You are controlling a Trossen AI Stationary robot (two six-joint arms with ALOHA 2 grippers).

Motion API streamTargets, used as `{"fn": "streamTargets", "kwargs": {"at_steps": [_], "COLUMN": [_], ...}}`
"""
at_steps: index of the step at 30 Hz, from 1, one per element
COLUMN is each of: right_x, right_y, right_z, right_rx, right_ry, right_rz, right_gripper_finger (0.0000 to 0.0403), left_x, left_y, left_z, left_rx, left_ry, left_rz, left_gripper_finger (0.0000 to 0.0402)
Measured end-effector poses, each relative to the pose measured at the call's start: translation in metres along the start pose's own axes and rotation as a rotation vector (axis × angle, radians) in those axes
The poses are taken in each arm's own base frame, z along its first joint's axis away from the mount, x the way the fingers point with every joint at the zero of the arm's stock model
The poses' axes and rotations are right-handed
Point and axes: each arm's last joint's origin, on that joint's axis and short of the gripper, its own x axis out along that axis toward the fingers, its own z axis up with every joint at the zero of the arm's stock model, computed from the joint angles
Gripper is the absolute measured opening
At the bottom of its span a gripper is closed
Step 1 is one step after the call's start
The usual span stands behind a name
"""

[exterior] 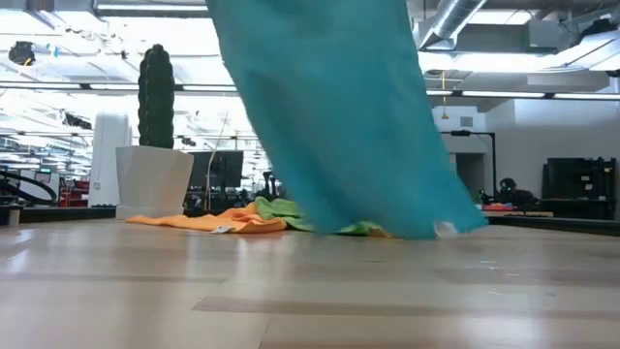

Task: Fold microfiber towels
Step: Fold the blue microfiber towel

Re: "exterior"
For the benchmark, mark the blue microfiber towel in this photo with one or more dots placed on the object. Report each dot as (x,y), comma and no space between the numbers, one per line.
(339,121)

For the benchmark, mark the black background robot arm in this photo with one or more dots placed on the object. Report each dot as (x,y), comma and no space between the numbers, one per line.
(269,181)
(513,194)

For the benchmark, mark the green microfiber towel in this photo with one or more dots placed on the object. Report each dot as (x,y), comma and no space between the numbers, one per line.
(281,208)

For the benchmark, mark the orange microfiber towel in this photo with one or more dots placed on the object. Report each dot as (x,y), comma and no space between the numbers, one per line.
(227,223)

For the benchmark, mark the black background monitor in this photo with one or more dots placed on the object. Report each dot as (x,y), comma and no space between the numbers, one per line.
(225,169)

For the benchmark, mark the red background cloth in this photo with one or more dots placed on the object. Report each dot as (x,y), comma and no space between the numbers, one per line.
(499,207)

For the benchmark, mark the ceiling light strip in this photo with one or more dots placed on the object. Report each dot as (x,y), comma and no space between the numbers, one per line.
(504,94)

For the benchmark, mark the background wooden table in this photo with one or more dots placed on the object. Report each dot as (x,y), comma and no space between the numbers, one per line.
(528,213)

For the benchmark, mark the red tool cabinet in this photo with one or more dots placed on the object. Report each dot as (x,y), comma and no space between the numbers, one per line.
(72,191)

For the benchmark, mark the green exit sign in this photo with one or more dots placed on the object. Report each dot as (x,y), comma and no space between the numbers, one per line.
(45,170)

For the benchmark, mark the black storage cabinet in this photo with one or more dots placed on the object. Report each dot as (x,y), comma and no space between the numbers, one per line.
(579,186)

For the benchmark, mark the black ceiling device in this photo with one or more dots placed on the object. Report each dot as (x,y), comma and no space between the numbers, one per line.
(21,52)

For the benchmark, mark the black gantry frame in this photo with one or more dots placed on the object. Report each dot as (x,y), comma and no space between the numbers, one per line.
(467,133)

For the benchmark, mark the grey wall vent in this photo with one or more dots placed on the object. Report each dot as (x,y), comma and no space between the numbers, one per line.
(466,121)

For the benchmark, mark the smooth silver ventilation duct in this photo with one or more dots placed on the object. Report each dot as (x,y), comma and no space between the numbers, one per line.
(450,19)

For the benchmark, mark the black aluminium table frame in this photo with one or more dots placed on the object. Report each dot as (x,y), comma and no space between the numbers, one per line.
(557,224)

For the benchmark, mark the small grey post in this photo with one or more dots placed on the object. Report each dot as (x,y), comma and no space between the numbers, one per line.
(14,215)

